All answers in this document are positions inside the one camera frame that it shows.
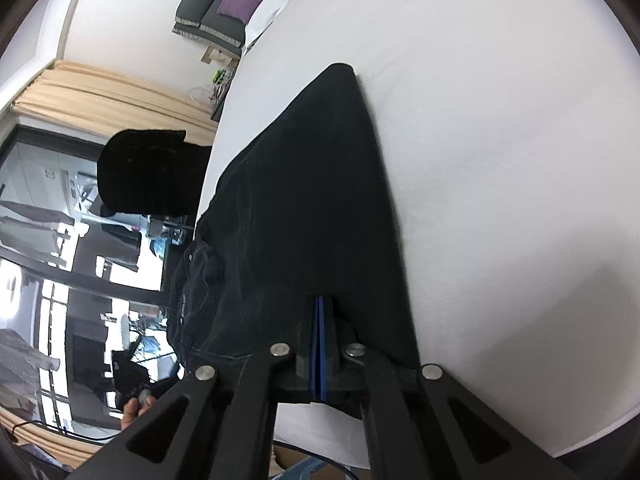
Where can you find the green object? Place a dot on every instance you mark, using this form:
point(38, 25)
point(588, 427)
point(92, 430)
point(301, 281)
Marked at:
point(219, 76)

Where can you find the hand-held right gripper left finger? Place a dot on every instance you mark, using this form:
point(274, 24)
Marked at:
point(250, 410)

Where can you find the window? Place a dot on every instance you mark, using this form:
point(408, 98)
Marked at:
point(60, 270)

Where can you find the black hanging garment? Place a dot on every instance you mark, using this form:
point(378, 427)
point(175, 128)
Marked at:
point(150, 175)

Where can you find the grey nightstand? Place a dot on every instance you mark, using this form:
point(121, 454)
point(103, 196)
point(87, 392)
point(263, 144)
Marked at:
point(217, 112)

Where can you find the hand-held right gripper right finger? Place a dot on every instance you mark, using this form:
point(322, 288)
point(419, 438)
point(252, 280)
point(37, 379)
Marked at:
point(400, 410)

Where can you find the beige curtain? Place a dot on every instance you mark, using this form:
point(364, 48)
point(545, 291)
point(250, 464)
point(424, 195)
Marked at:
point(125, 100)

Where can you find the person's left hand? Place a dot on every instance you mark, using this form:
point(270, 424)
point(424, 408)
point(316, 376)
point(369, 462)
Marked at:
point(132, 410)

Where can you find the bed with grey headboard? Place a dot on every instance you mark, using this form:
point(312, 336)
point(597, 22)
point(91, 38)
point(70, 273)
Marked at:
point(490, 185)

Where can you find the white pillow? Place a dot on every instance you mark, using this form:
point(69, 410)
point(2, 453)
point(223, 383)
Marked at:
point(280, 10)

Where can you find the black pants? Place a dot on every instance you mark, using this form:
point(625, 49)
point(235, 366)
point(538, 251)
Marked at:
point(300, 210)

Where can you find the beige wall panel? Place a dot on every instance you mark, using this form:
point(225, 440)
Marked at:
point(217, 57)

